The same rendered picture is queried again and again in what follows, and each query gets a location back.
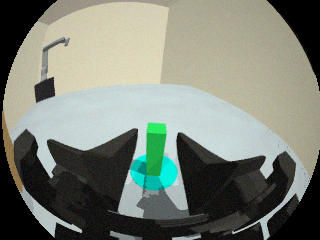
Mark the cyan circle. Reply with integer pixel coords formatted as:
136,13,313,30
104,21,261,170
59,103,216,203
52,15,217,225
131,155,177,191

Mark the green rectangular post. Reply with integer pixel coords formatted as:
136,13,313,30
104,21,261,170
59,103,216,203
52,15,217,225
145,123,167,176

